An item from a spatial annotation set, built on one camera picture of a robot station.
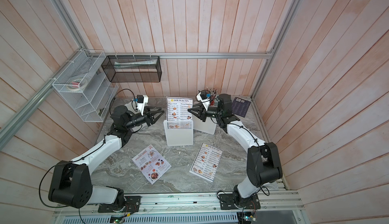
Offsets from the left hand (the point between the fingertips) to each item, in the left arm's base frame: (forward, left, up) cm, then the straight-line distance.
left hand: (163, 112), depth 76 cm
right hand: (+3, -14, -1) cm, 14 cm away
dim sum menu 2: (-15, -24, -28) cm, 40 cm away
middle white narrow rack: (-4, -8, -15) cm, 17 cm away
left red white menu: (-17, +8, -27) cm, 33 cm away
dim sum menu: (0, -8, -4) cm, 9 cm away
